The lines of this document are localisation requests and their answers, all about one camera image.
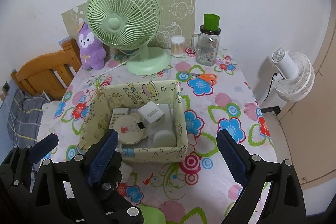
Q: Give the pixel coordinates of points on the cartoon fabric storage box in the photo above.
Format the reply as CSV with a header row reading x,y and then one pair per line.
x,y
166,94

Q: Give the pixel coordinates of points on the purple plush toy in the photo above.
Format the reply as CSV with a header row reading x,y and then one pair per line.
x,y
92,53

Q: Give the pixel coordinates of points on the round cream pocket mirror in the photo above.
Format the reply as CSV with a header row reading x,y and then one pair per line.
x,y
133,130

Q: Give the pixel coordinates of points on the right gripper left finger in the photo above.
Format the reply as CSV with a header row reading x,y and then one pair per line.
x,y
63,191

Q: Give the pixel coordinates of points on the white cube charger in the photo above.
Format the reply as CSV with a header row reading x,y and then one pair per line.
x,y
151,114

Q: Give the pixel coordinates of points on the white plug charger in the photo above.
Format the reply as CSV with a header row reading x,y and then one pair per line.
x,y
125,170

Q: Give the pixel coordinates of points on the grey plaid blanket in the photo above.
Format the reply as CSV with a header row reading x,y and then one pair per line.
x,y
25,115

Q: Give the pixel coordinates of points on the cartoon wall paper sheet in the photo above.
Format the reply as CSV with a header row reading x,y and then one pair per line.
x,y
177,19

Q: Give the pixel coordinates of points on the green silicone pad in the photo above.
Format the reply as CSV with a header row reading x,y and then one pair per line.
x,y
152,215

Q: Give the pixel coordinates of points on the orange handled scissors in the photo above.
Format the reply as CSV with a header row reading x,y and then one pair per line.
x,y
209,78

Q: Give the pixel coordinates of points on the wall power socket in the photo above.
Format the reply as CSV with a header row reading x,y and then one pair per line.
x,y
5,89

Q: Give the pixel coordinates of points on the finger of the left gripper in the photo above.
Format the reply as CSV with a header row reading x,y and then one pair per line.
x,y
116,208
42,148

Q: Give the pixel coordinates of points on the white standing fan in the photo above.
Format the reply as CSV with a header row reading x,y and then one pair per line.
x,y
295,75

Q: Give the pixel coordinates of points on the green desk fan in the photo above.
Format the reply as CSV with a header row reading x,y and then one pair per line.
x,y
130,25

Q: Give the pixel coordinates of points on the white remote control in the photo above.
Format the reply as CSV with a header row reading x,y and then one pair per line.
x,y
115,121

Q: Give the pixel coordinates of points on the white oval earbud case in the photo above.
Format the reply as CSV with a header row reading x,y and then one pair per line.
x,y
164,138

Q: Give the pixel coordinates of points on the wooden bed headboard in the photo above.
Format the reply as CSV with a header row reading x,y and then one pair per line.
x,y
51,73

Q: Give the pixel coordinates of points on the glass jar green lid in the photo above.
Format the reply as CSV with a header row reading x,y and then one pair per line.
x,y
205,44

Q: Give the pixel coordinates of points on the cotton swab container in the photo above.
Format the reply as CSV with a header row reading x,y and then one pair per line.
x,y
177,44

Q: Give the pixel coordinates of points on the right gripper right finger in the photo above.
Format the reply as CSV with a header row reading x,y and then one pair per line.
x,y
284,203

